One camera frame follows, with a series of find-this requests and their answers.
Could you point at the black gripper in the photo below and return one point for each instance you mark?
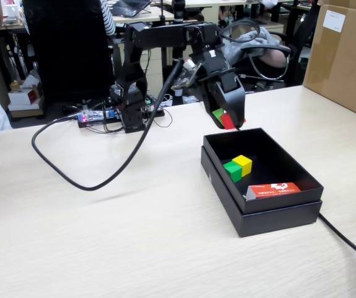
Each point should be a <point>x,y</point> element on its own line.
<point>216,66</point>

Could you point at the red cube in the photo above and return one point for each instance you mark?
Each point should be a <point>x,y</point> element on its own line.
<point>226,121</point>

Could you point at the yellow cube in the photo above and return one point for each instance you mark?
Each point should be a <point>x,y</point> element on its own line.
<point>243,163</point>

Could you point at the green cube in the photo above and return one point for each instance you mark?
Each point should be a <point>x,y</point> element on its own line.
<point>232,172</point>

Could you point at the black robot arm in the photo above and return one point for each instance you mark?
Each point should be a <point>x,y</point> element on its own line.
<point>165,34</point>

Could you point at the black cardboard box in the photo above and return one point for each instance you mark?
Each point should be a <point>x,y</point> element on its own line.
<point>274,155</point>

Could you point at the large brown cardboard box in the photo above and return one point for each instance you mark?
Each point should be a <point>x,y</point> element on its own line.
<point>345,62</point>

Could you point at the black open box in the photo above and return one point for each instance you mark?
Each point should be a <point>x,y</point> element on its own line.
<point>277,220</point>

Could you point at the small brown cardboard box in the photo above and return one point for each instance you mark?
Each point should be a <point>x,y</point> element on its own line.
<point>26,112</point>

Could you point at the white red small box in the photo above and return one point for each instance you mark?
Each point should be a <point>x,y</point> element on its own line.
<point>23,96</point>

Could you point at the white power strip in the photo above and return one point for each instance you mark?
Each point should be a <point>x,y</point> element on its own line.
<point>190,99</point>

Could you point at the beige drawer cabinet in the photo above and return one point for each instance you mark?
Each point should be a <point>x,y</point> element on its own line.
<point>154,71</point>

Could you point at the office chair with grey cloth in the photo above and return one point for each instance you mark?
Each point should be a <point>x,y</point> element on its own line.
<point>268,38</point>

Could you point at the orange white printed carton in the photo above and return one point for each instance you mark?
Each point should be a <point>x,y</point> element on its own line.
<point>274,190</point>

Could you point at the black office chair with armrest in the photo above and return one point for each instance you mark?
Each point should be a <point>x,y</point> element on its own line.
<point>302,34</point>

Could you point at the beige office desk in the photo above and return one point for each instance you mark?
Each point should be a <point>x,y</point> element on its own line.
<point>128,19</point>

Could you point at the black laptop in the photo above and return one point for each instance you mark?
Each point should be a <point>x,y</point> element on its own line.
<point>128,6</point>

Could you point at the white paper label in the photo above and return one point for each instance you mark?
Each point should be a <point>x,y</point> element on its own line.
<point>334,21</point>

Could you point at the controller board with LED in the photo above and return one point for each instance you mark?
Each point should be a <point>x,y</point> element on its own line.
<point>86,118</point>

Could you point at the person in striped shirt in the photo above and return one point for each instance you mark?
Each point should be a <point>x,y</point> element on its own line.
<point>108,21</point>

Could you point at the black office chair back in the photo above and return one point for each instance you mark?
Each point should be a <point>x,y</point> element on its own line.
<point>69,46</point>

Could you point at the yellow bottle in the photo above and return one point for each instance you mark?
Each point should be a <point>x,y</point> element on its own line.
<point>15,85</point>

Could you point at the camera circuit board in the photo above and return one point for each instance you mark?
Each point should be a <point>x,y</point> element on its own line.
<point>185,76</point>

